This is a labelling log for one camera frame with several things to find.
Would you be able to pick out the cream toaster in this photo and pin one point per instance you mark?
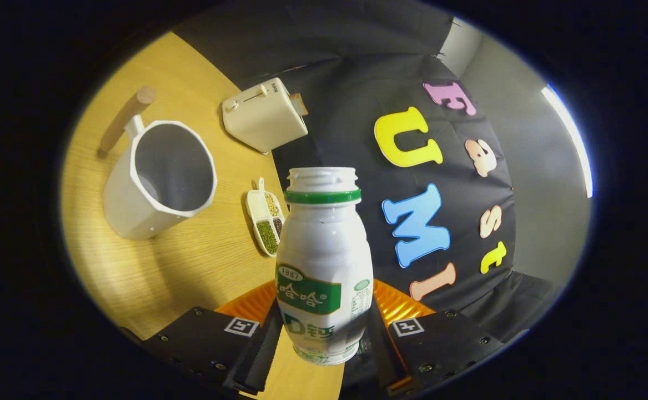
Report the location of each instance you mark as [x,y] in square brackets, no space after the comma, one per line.
[262,119]

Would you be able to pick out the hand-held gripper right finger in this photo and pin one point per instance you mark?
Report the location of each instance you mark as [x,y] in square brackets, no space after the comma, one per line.
[382,355]

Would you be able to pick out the ceiling light strip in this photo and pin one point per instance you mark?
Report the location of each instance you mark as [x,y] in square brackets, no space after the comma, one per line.
[573,139]

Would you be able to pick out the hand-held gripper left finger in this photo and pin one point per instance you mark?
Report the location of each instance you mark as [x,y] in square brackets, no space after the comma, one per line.
[262,355]

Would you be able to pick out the wooden table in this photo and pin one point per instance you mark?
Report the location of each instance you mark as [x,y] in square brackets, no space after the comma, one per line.
[190,278]

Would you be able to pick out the white divided dish with beans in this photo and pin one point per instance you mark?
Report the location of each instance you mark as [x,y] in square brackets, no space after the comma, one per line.
[257,208]

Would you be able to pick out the white juice bottle green label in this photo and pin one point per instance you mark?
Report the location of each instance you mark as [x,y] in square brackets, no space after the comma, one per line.
[324,250]

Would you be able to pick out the toast slice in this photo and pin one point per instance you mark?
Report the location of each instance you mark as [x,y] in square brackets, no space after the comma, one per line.
[299,104]

